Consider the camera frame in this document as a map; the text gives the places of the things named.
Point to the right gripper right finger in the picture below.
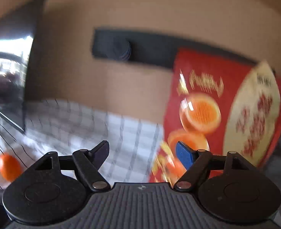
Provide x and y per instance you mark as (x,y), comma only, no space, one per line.
(196,163)

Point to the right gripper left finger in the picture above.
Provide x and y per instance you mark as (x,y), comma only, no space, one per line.
(88,162)

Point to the mandarin orange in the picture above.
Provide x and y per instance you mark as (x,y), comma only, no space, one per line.
(10,167)

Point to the black white grid tablecloth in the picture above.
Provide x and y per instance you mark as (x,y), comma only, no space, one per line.
(64,127)

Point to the red quail egg snack bag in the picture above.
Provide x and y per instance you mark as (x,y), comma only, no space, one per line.
(219,105)

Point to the dark monitor screen left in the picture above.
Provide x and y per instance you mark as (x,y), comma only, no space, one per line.
(17,32)

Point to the black wall socket strip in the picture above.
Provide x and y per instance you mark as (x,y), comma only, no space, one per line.
(150,48)

